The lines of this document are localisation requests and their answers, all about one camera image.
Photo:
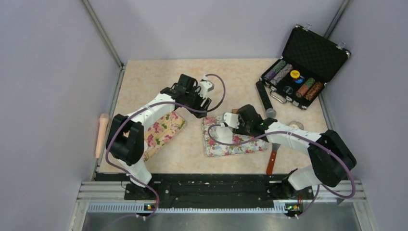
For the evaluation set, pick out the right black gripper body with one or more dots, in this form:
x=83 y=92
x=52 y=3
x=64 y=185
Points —
x=244 y=127

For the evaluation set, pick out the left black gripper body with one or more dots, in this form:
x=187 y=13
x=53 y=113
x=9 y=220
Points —
x=194 y=99

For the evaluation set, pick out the floral tray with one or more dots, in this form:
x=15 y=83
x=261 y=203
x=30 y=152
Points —
x=214 y=148

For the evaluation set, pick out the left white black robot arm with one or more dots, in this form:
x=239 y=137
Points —
x=126 y=143

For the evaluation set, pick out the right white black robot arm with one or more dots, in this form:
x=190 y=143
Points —
x=331 y=160

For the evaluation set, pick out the black microphone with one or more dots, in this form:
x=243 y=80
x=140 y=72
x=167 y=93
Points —
x=269 y=110

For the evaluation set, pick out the folded floral cloth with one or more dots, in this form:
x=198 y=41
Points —
x=161 y=133

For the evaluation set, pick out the yellow dealer button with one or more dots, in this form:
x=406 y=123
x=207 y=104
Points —
x=295 y=74

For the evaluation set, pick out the grey poker chip stack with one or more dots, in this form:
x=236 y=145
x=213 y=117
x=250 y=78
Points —
x=281 y=74

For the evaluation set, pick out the purple poker chip stack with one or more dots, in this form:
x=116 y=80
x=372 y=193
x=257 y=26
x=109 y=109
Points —
x=274 y=70

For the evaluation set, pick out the blue poker chip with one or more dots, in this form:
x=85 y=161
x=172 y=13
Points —
x=299 y=80

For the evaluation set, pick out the brown poker chip stack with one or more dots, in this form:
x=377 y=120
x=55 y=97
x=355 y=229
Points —
x=314 y=91

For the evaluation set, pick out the green poker chip stack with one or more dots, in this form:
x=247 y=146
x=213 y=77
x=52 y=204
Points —
x=305 y=88

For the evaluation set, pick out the black poker chip case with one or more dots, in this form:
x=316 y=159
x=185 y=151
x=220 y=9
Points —
x=314 y=57

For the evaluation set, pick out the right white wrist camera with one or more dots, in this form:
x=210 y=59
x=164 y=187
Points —
x=231 y=120

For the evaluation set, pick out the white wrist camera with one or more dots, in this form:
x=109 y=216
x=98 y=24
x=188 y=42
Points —
x=231 y=120
x=205 y=86

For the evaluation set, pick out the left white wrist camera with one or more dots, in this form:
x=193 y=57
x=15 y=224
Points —
x=205 y=86

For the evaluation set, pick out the metal spatula wooden handle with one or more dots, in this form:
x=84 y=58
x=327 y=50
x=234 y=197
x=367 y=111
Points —
x=272 y=158

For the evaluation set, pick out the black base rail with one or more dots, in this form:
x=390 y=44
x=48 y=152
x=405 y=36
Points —
x=215 y=193

